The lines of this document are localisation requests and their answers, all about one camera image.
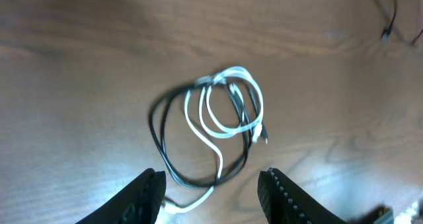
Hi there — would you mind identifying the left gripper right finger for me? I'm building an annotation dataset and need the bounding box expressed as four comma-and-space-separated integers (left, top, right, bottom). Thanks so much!
257, 168, 346, 224

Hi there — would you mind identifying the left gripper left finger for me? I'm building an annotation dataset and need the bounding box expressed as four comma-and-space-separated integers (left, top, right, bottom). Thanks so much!
77, 168, 166, 224

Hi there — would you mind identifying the black USB cable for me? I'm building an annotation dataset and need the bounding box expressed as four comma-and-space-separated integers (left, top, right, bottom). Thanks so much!
147, 75, 269, 189

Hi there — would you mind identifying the white USB cable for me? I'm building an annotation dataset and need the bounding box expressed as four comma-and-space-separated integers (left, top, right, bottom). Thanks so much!
163, 65, 265, 215

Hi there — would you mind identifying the right black camera cable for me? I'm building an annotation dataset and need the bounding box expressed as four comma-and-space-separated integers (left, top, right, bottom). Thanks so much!
362, 0, 423, 48

